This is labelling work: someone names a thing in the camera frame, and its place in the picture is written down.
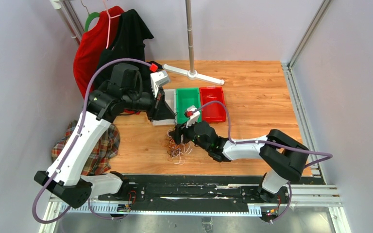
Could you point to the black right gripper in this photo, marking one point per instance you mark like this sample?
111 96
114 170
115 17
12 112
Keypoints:
180 130

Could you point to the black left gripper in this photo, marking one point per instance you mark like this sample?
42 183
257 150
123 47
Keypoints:
159 109

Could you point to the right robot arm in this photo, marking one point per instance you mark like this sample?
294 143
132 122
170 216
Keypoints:
286 157

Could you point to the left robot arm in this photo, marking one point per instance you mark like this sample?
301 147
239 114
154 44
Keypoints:
64 179

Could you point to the white plastic bin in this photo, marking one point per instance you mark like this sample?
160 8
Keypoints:
171 102

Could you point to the green plastic bin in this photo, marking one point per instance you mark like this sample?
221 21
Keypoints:
186 97

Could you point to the white stand with metal pole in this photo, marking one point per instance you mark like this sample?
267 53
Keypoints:
192 73

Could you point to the plaid flannel shirt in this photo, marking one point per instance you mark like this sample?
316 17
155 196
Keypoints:
106 148

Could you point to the black t-shirt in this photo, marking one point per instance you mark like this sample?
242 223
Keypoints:
125 48

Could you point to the red t-shirt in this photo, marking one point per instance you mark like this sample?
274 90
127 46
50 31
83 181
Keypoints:
92 45

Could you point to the pink clothes hanger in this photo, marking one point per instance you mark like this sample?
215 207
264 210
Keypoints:
109 22

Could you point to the green clothes hanger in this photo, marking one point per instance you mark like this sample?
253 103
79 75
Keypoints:
89 19

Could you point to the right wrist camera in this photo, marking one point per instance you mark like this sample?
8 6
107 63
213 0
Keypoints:
193 114

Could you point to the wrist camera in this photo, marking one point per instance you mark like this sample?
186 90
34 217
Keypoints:
193 114
158 77

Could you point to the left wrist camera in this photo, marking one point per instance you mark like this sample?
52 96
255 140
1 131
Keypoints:
158 77

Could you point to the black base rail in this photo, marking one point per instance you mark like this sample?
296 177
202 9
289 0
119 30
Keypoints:
197 193

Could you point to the clothes rack metal frame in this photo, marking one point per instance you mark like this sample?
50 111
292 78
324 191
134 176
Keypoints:
67 13

